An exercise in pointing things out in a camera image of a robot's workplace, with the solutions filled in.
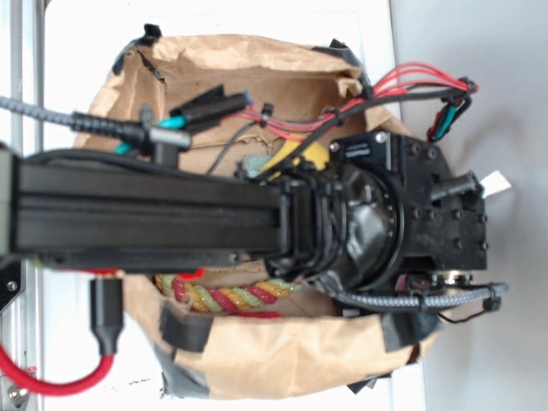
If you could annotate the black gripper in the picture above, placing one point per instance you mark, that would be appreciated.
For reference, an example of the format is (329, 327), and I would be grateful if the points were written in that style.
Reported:
(422, 216)

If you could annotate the multicolored twisted rope toy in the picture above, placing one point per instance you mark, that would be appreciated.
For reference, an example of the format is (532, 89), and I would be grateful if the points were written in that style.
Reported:
(226, 299)

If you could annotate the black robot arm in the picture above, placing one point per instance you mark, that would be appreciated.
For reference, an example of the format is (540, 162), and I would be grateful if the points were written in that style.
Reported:
(84, 210)

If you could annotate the yellow sponge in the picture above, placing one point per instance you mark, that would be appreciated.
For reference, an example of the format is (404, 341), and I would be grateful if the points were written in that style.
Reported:
(314, 158)

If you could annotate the light blue cloth rag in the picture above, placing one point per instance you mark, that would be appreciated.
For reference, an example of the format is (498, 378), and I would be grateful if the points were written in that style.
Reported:
(254, 163)

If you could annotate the brown paper bag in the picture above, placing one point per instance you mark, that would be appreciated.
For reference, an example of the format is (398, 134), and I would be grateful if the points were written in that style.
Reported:
(222, 356)

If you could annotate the red crumpled paper ball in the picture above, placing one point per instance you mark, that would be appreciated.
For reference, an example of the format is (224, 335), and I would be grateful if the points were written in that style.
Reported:
(262, 315)

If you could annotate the black metal bracket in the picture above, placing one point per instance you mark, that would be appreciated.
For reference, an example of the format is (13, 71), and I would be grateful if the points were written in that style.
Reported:
(11, 283)

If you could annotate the aluminium frame rail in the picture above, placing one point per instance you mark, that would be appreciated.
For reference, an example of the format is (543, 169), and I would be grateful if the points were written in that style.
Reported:
(22, 78)

